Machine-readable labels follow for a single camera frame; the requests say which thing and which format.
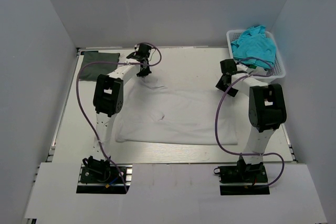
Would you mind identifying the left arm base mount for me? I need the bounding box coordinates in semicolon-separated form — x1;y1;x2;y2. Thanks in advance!
76;165;127;195

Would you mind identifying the teal t-shirt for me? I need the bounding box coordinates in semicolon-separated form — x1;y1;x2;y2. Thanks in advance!
230;25;276;69

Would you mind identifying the white t-shirt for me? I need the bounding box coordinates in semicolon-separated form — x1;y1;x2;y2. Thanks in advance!
114;77;237;145

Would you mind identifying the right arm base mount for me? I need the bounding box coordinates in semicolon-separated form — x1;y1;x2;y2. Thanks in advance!
214;166;270;196

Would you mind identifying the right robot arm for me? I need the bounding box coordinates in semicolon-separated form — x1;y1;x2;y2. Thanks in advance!
215;59;287;182

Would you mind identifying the grey garment in basket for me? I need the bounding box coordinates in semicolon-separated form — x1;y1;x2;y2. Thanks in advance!
249;67;268;77

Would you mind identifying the dark green folded t-shirt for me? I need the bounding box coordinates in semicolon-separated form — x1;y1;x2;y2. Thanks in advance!
79;51;120;82

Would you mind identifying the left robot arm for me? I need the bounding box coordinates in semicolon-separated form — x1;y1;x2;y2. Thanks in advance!
76;42;162;172

